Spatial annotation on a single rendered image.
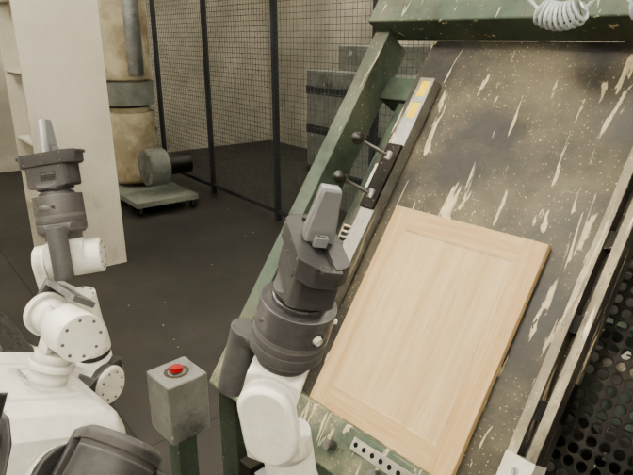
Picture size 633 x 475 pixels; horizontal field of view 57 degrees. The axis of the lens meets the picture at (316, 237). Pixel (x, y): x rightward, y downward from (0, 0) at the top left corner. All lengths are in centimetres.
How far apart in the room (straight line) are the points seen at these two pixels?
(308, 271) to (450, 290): 90
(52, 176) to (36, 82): 356
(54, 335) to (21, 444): 14
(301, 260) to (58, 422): 38
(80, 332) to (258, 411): 28
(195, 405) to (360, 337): 49
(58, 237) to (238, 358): 52
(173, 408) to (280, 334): 103
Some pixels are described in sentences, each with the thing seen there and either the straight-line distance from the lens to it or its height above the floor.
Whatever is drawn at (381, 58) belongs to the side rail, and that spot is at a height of 172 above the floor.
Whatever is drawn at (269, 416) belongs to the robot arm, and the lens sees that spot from 68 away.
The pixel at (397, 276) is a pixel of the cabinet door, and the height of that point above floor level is 120.
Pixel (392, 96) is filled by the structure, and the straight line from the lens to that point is 190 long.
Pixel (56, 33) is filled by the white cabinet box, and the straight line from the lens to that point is 473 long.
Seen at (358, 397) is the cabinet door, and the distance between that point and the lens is 150.
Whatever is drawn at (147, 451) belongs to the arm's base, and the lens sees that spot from 70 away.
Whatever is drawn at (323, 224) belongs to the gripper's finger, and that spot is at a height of 161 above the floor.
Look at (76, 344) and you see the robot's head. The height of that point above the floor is 141.
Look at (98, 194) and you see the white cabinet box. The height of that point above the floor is 61.
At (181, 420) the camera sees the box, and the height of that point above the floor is 82.
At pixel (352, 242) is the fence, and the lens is 161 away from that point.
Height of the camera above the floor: 179
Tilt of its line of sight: 19 degrees down
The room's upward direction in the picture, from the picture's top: straight up
